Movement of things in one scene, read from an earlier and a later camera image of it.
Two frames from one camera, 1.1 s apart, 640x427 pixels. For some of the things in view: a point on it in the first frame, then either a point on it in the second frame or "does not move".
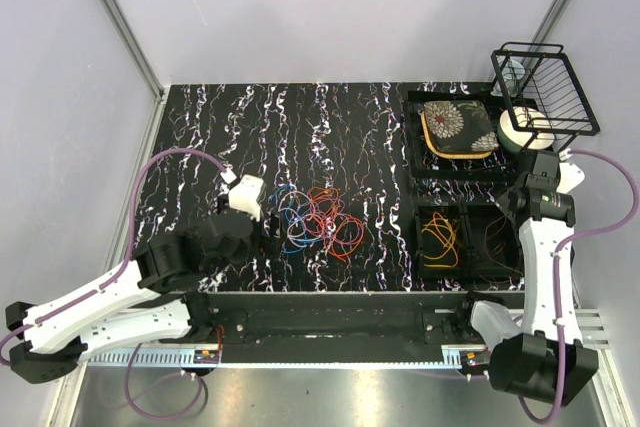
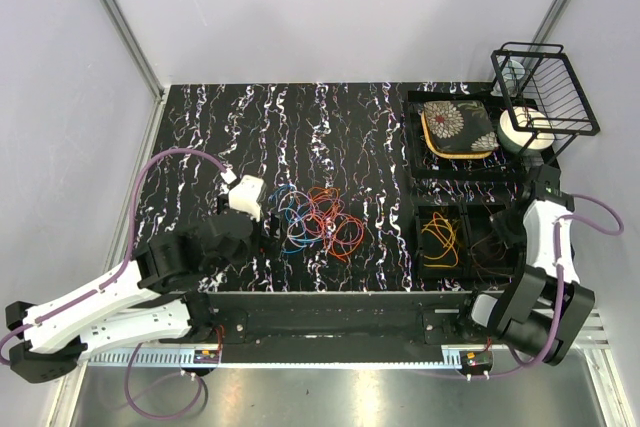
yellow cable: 444,230 does not move
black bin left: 442,241 does not move
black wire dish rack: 542,93 does not move
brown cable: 486,240 → 475,261
